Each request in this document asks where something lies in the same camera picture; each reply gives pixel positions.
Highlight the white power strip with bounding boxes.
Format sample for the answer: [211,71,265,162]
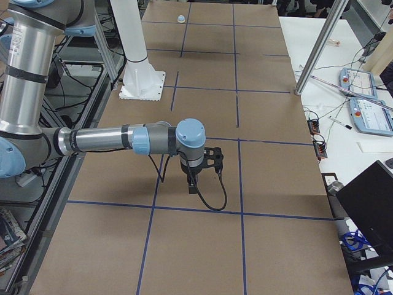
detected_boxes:
[15,172,38,187]

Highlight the silver metal cup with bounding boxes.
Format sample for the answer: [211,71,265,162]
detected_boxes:
[327,181,344,196]

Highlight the black marker pen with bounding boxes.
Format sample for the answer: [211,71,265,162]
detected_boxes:
[329,116,352,130]

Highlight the white blue service bell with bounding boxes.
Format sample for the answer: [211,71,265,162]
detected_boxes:
[177,15,185,23]

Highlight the orange black connector box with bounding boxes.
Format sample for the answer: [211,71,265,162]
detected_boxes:
[307,119,320,135]

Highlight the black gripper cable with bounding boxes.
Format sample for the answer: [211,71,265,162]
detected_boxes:
[148,153,228,211]

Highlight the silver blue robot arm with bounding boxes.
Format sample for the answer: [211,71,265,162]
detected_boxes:
[1,1,224,194]

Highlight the teach pendant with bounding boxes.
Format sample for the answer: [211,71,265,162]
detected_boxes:
[339,68,378,99]
[349,97,392,137]

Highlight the white camera pole with base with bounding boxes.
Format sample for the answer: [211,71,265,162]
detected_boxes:
[111,0,166,101]

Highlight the stack of magazines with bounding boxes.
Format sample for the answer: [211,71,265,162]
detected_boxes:
[1,207,27,272]

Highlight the upper teach pendant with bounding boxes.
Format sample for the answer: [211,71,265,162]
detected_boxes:
[339,68,378,99]

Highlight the long metal reacher stick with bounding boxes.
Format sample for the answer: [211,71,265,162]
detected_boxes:
[310,75,393,112]

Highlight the black monitor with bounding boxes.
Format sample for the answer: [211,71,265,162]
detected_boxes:
[337,160,392,255]

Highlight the aluminium frame post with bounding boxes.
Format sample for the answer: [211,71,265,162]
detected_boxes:
[295,0,348,96]

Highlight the lower teach pendant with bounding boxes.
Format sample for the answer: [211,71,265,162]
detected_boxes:
[349,97,392,137]

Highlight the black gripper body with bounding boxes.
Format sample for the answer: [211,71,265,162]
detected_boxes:
[179,147,222,184]

